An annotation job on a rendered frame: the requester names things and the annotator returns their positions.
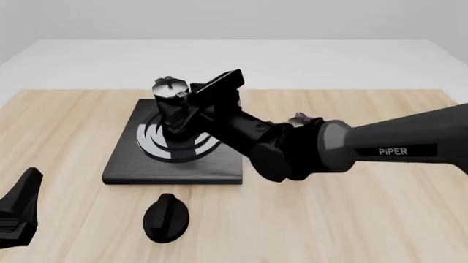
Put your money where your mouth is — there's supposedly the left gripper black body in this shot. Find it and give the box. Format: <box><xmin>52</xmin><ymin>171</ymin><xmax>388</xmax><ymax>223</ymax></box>
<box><xmin>0</xmin><ymin>210</ymin><xmax>39</xmax><ymax>249</ymax></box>

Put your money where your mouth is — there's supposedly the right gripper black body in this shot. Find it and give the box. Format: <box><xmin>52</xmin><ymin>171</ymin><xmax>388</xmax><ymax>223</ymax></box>
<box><xmin>187</xmin><ymin>86</ymin><xmax>242</xmax><ymax>125</ymax></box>

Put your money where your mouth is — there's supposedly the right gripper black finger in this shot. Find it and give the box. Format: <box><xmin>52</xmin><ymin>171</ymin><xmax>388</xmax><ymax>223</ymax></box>
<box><xmin>188</xmin><ymin>81</ymin><xmax>208</xmax><ymax>96</ymax></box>
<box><xmin>168</xmin><ymin>107</ymin><xmax>205</xmax><ymax>134</ymax></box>

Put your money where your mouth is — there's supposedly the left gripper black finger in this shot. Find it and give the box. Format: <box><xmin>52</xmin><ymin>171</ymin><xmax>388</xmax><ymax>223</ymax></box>
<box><xmin>0</xmin><ymin>167</ymin><xmax>45</xmax><ymax>220</ymax></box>

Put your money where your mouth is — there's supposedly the silver and black moka pot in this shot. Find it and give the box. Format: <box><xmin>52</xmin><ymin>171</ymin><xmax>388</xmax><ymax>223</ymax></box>
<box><xmin>151</xmin><ymin>75</ymin><xmax>200</xmax><ymax>144</ymax></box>
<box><xmin>287</xmin><ymin>111</ymin><xmax>325</xmax><ymax>129</ymax></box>

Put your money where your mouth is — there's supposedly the flat black stove plate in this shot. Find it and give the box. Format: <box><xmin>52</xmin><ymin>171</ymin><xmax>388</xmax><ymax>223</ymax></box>
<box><xmin>102</xmin><ymin>98</ymin><xmax>244</xmax><ymax>186</ymax></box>

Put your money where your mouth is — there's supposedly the round black stove knob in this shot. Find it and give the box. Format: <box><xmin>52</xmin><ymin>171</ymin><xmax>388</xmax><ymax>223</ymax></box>
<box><xmin>142</xmin><ymin>192</ymin><xmax>192</xmax><ymax>245</ymax></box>

